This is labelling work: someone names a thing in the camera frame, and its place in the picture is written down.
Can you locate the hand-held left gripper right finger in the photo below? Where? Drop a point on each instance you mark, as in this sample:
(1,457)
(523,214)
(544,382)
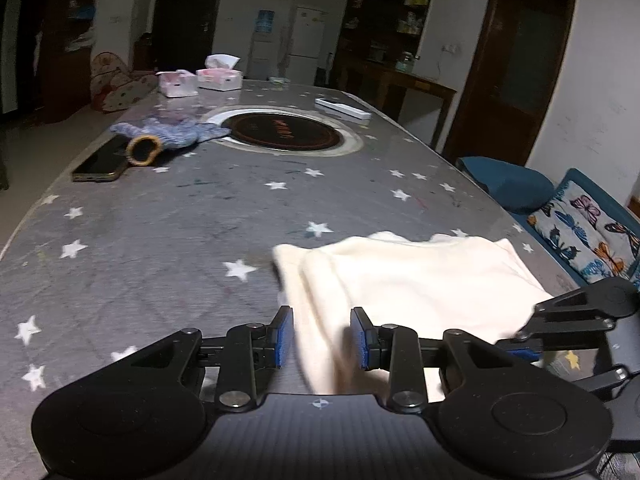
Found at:
(359,342)

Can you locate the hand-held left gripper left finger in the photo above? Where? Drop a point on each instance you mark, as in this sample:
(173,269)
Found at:
(282,336)

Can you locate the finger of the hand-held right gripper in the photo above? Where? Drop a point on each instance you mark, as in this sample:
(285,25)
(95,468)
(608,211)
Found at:
(565,327)
(607,379)

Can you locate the cream cloth garment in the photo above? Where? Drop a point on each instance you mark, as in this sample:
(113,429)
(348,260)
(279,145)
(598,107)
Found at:
(415,280)

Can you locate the butterfly print cushion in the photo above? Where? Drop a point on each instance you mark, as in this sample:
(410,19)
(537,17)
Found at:
(585,232)

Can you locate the blue sofa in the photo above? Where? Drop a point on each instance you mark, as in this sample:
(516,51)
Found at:
(575,180)

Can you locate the grey star-patterned tablecloth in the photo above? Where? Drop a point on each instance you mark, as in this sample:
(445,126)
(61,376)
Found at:
(175,240)

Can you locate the plain blue cushion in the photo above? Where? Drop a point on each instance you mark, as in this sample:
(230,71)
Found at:
(510,185)

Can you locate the round black induction cooktop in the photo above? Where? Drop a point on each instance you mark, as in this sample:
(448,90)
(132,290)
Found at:
(285,130)

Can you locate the blue knit work glove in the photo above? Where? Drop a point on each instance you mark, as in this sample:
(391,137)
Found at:
(175,132)

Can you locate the white remote control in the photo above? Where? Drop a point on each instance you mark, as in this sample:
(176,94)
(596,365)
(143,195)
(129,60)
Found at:
(342,109)

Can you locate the black smartphone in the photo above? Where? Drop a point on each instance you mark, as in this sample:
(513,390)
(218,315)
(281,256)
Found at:
(100,162)

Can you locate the small clear plastic packet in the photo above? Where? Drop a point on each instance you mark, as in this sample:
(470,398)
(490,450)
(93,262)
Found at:
(278,80)

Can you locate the brown panelled door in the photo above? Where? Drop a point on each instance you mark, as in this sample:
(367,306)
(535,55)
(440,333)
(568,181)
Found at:
(510,70)

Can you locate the wooden side table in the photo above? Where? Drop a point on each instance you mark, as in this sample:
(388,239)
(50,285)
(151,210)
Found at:
(415,84)

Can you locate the pink tissue box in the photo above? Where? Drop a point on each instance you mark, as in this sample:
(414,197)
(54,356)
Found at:
(219,77)

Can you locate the pink soft tissue pack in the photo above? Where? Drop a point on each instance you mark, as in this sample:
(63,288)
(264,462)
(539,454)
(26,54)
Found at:
(176,85)

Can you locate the white water dispenser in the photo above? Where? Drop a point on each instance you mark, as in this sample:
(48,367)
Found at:
(260,55)

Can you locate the glass jar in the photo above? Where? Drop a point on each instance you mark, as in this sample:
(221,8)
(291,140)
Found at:
(406,62)

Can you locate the white refrigerator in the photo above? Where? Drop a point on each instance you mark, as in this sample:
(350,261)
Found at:
(306,42)

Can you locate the dotted fabric cushion seat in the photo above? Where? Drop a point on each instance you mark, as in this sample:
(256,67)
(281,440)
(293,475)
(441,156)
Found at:
(117,87)

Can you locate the blue water bottle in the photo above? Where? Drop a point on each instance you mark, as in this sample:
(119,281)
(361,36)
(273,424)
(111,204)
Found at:
(265,21)

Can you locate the dark wooden shelf cabinet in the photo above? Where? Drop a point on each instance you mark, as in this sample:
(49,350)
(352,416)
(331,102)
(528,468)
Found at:
(70,35)
(385,15)

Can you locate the dark wooden door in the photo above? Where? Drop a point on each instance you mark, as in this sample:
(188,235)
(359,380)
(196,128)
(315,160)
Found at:
(187,15)

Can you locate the white wall socket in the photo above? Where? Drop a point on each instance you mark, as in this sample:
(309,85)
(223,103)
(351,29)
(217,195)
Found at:
(450,49)

